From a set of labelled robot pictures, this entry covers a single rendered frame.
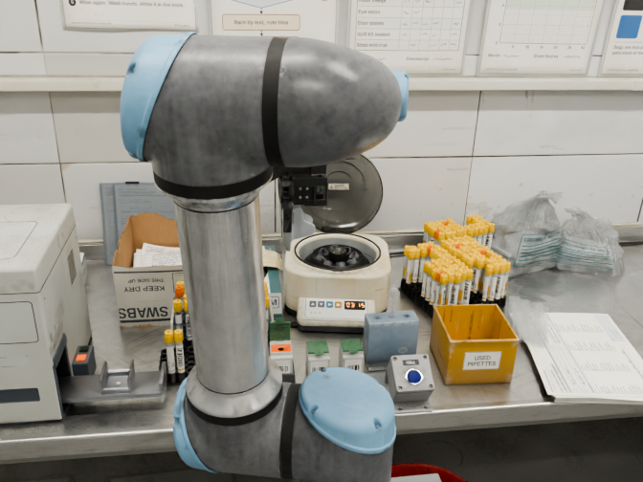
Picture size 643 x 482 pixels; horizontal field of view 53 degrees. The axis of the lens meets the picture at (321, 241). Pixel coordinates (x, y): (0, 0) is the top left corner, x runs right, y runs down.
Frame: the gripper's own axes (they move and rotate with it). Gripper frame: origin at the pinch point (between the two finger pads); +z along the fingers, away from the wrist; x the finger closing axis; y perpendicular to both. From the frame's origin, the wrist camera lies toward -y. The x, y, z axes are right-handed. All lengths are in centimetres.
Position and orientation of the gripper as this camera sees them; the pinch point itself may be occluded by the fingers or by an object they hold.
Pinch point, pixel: (284, 243)
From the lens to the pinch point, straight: 118.8
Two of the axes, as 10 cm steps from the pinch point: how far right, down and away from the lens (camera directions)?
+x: -1.4, -4.2, 9.0
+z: -0.2, 9.1, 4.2
